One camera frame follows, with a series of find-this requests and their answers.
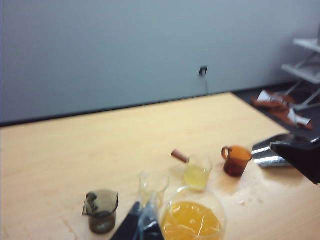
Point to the white metal rack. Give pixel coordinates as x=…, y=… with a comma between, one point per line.
x=303, y=67

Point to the silver foil bag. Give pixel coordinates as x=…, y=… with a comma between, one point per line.
x=270, y=160

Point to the grey glass measuring cup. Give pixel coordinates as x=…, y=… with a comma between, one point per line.
x=102, y=215

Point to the clear glass measuring cup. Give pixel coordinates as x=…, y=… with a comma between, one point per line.
x=155, y=185

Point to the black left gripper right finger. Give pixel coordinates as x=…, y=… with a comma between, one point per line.
x=151, y=225

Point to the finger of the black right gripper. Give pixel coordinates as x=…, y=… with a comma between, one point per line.
x=300, y=160

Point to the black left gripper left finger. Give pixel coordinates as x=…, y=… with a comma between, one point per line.
x=130, y=225

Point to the black wall socket plug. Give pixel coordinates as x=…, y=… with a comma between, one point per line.
x=203, y=70

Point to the wine glass with orange juice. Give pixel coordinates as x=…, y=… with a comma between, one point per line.
x=190, y=220

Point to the amber glass measuring cup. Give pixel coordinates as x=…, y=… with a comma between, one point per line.
x=235, y=162

